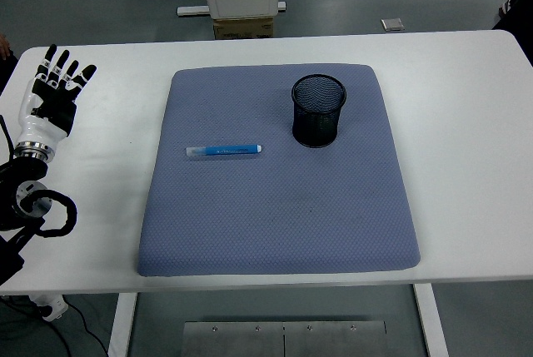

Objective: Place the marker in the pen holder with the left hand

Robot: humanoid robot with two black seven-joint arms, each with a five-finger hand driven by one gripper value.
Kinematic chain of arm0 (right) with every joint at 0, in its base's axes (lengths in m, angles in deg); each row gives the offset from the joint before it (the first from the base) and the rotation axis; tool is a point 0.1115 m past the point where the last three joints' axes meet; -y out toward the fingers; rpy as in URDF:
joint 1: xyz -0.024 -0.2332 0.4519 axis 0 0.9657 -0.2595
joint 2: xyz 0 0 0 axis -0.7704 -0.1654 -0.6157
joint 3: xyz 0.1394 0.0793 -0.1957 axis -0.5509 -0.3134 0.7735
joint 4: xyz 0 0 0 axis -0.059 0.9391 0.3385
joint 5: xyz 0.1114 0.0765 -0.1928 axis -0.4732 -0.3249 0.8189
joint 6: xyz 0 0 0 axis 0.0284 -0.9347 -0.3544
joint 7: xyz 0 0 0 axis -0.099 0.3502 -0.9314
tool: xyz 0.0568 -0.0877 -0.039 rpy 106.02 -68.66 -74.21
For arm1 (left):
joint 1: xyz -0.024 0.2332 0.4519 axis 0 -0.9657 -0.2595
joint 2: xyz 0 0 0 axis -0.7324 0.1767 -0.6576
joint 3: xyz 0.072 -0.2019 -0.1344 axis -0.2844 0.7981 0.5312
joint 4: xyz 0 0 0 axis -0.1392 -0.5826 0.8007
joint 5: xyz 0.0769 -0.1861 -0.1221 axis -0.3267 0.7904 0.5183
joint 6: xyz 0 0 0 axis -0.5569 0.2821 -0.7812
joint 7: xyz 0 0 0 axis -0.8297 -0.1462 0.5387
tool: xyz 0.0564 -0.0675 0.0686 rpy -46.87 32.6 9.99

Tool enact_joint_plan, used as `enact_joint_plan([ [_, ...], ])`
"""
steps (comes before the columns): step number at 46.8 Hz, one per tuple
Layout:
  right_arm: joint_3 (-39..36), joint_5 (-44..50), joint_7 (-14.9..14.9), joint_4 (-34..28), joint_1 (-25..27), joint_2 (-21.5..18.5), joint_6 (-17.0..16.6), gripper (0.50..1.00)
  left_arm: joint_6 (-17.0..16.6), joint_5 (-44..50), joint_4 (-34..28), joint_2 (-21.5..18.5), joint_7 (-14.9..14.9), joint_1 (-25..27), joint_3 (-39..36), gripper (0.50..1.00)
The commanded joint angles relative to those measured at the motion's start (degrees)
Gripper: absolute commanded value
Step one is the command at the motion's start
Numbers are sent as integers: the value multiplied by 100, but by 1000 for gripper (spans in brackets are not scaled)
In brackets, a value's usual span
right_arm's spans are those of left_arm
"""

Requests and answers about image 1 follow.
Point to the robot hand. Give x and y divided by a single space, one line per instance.
41 126

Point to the blue marker pen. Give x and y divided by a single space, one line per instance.
227 150

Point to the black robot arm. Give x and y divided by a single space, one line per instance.
25 172

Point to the black mesh pen holder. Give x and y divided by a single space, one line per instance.
316 124

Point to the seated person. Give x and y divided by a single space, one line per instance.
5 70

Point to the white power strip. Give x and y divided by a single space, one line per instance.
52 307

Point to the white base bar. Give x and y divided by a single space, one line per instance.
191 10

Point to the white table leg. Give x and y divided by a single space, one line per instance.
431 319
123 323

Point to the brown cardboard box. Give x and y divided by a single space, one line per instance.
243 29

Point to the blue-grey padded mat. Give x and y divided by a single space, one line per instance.
275 215

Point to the small grey floor plate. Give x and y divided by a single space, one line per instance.
392 24

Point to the person in dark clothing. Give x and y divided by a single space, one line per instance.
522 20

